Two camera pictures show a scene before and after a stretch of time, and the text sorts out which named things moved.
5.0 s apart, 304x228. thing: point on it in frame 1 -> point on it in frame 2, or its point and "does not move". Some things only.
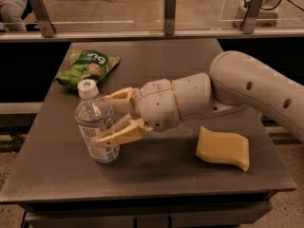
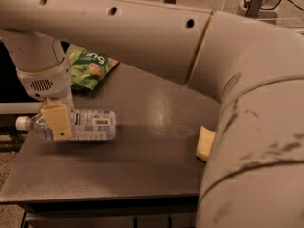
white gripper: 157,104 -> 46,84
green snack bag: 84,65 does not move
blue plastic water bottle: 95,115 -> 86,124
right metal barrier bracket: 252,14 does not move
